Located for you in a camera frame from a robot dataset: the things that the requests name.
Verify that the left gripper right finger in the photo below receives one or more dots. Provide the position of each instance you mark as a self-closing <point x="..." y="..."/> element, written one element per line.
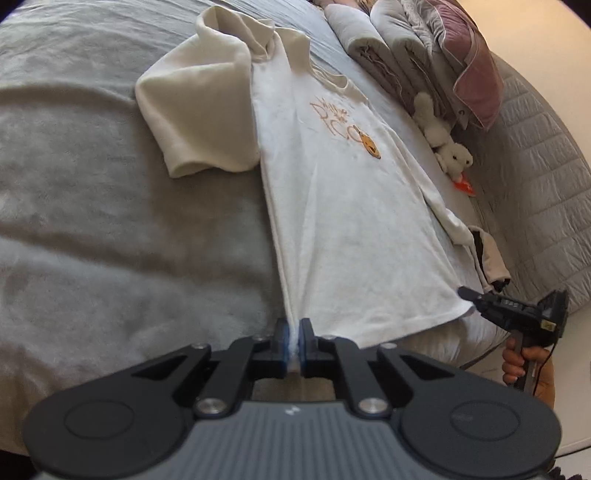
<point x="448" y="419"/>

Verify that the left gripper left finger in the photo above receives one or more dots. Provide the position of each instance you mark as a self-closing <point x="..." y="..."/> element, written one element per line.
<point x="129" y="421"/>

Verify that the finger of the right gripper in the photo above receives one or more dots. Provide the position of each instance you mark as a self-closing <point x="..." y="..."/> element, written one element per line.
<point x="472" y="296"/>

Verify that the white Winnie the Pooh sweatshirt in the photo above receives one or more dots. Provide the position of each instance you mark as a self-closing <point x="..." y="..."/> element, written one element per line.
<point x="354" y="216"/>

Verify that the person right hand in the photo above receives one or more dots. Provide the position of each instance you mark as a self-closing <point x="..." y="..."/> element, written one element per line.
<point x="514" y="363"/>

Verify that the cream folded garment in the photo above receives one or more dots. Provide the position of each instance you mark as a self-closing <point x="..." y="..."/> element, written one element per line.
<point x="490" y="260"/>

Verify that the orange book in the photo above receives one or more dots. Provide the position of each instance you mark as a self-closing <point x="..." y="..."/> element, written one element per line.
<point x="463" y="185"/>

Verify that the grey quilted headboard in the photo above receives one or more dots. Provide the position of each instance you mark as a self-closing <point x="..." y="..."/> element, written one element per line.
<point x="532" y="186"/>

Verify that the white plush dog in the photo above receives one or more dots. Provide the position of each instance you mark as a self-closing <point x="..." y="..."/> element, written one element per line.
<point x="453" y="157"/>

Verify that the grey bed sheet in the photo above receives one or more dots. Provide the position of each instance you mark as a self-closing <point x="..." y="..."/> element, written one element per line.
<point x="106" y="261"/>

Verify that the mauve pillow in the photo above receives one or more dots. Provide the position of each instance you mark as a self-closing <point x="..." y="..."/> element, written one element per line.
<point x="478" y="84"/>

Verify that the folded grey quilt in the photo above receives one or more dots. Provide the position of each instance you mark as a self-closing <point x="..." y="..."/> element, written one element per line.
<point x="401" y="44"/>

